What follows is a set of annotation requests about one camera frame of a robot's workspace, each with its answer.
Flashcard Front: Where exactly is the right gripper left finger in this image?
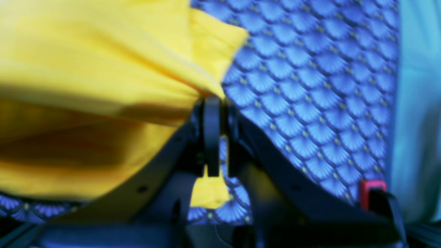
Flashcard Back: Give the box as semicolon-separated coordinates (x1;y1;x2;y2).
1;97;222;248

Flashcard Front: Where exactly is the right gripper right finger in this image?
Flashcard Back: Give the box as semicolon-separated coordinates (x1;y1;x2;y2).
224;100;403;248

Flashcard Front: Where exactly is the yellow T-shirt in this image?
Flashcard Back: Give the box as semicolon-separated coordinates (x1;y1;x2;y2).
0;0;249;201

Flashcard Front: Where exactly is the red table clamp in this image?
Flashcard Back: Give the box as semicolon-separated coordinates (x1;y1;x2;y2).
359;179;387;210

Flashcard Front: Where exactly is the white plastic bin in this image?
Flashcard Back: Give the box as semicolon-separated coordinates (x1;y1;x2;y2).
390;0;441;223

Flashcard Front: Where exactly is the blue fan-pattern tablecloth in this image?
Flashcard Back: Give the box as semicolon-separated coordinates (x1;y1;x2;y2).
0;0;402;224

